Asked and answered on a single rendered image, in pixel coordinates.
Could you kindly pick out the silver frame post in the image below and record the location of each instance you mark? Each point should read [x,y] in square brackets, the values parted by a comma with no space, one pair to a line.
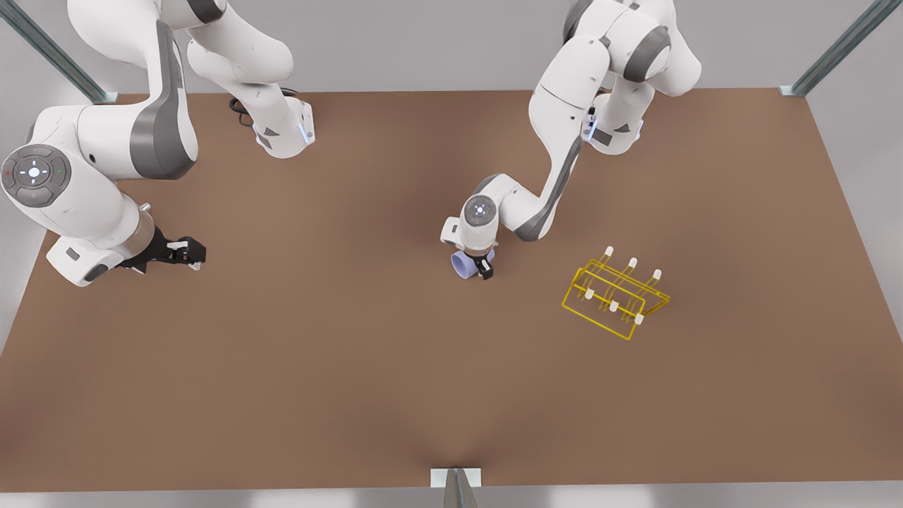
[839,49]
[456,487]
[56,56]

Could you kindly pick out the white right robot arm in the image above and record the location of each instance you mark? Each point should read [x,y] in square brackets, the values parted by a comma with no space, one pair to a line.
[106,141]

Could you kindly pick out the lilac cup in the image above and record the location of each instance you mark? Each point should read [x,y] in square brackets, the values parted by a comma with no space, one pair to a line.
[463,266]

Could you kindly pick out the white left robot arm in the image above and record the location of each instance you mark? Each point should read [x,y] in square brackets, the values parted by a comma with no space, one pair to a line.
[564,106]

